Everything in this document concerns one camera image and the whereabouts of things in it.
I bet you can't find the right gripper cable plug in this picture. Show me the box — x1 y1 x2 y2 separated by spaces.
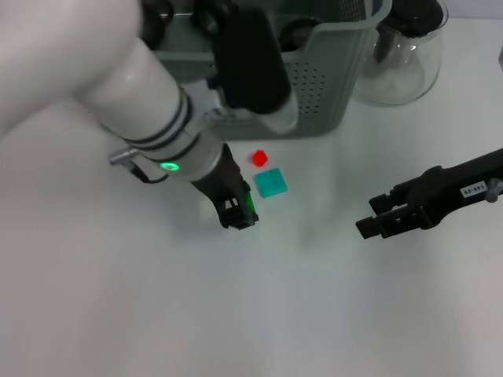
486 177 503 203

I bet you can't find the gripper cable plug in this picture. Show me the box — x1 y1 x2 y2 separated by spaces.
486 177 503 203
108 147 171 185

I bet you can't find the green rectangular toy brick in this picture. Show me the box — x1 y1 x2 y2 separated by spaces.
244 181 256 216

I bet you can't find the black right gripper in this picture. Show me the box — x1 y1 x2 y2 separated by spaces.
355 148 503 240

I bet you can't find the cyan square toy tile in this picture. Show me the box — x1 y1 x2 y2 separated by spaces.
254 167 288 199

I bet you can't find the left gripper cable plug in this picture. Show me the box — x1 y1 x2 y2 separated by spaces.
108 147 171 185

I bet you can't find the clear glass carafe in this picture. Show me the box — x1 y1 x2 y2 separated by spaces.
351 0 449 106

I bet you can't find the black carafe lid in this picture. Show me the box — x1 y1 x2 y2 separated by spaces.
387 0 443 38

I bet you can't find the grey perforated plastic storage basket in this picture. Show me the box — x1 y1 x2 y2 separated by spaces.
141 0 393 141

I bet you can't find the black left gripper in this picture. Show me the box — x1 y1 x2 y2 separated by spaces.
190 143 260 231

